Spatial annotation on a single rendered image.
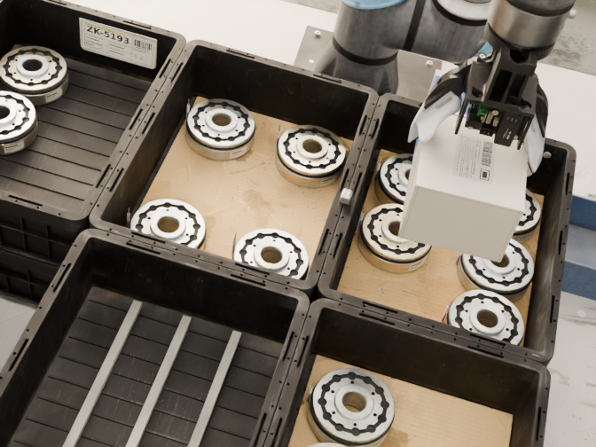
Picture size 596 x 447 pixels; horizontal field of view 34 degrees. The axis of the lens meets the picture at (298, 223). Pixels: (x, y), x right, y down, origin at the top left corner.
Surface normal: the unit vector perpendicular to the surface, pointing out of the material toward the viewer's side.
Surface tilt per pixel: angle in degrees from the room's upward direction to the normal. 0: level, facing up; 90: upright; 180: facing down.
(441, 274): 0
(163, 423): 0
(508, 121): 91
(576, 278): 90
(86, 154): 0
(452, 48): 96
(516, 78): 91
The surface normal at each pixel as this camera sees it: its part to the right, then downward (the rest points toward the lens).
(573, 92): 0.13, -0.64
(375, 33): -0.14, 0.75
